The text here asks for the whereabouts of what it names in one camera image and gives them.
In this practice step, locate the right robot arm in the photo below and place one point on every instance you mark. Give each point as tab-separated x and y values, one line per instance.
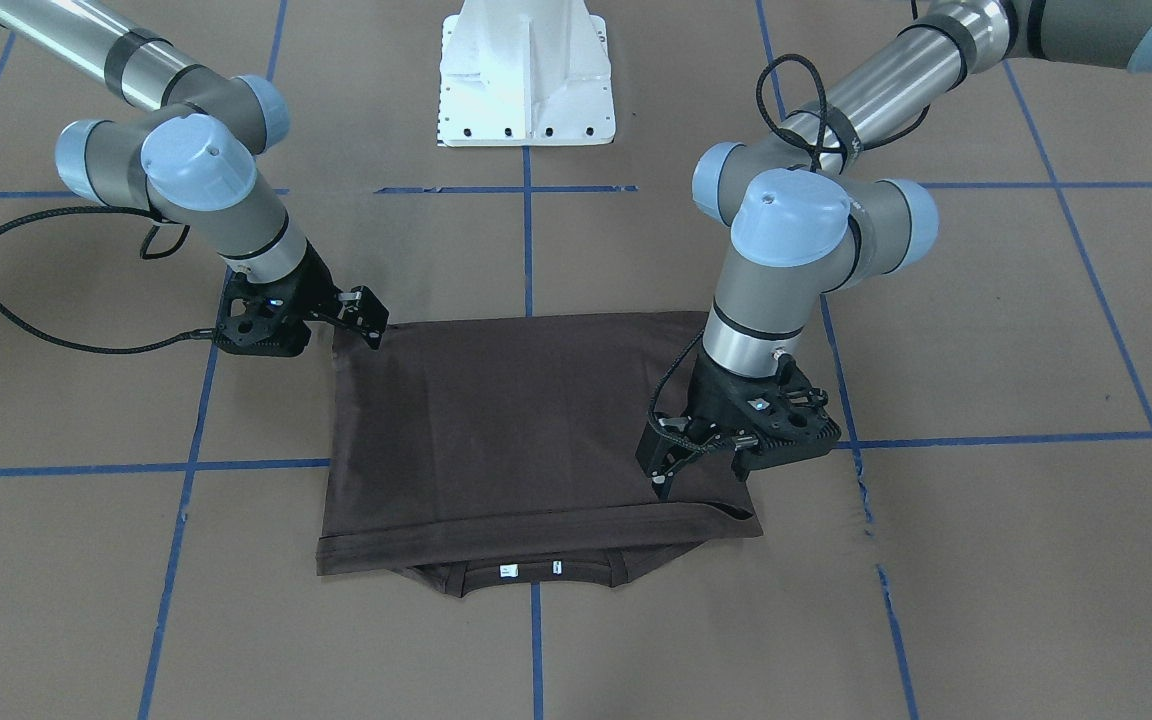
190	160

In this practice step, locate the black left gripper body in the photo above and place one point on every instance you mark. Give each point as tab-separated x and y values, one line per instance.
708	395

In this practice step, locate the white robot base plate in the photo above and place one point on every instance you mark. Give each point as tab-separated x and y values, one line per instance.
525	73

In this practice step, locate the brown paper table cover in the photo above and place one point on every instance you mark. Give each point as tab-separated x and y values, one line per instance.
979	548

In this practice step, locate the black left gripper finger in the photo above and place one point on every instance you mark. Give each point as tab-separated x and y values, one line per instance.
671	456
744	462

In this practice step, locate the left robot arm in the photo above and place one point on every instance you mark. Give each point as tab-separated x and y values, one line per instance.
799	228

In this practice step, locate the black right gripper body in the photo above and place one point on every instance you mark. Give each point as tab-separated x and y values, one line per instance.
313	283

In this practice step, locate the dark brown t-shirt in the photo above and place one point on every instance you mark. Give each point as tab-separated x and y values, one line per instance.
493	452

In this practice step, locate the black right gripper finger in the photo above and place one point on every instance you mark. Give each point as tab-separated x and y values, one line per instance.
369	324
358	306

